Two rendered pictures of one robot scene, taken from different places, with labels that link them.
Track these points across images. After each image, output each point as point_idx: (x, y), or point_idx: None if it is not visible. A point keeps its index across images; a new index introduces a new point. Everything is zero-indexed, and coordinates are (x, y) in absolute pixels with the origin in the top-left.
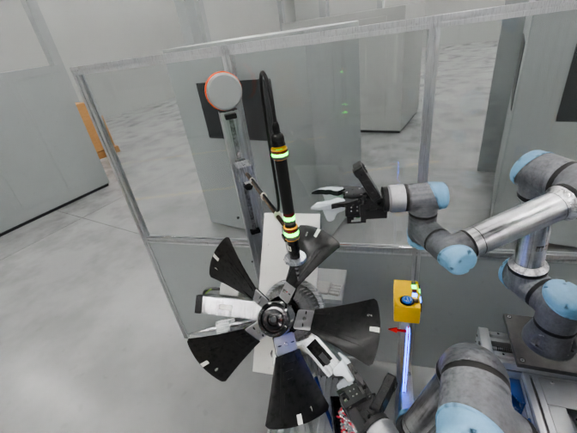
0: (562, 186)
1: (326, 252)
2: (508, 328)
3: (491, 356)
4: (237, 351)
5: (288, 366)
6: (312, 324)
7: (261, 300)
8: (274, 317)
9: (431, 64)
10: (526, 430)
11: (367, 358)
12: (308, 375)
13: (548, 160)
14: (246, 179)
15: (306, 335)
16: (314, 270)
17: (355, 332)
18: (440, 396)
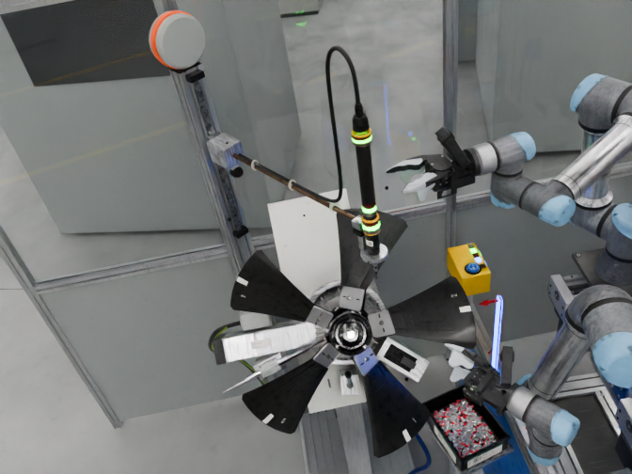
0: None
1: (393, 236)
2: (582, 267)
3: (620, 290)
4: (305, 389)
5: (377, 383)
6: (394, 325)
7: (321, 317)
8: (351, 331)
9: None
10: None
11: (469, 341)
12: (399, 386)
13: (608, 86)
14: (235, 164)
15: (373, 344)
16: None
17: (446, 318)
18: (592, 335)
